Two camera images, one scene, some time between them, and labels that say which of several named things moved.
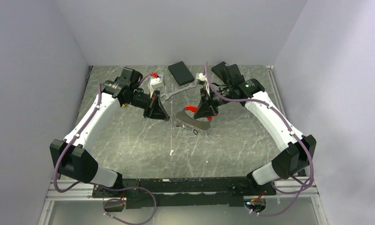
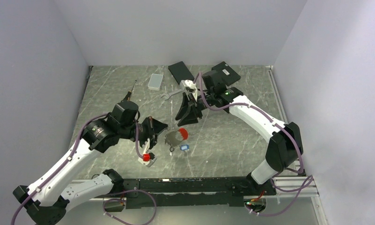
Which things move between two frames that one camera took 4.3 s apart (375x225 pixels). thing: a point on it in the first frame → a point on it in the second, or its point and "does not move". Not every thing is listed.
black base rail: [190, 192] does not move
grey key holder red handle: [204, 124] → [174, 138]
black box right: [221, 70] does not move
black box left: [180, 73] does not move
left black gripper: [154, 109] → [153, 128]
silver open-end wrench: [168, 94] does not move
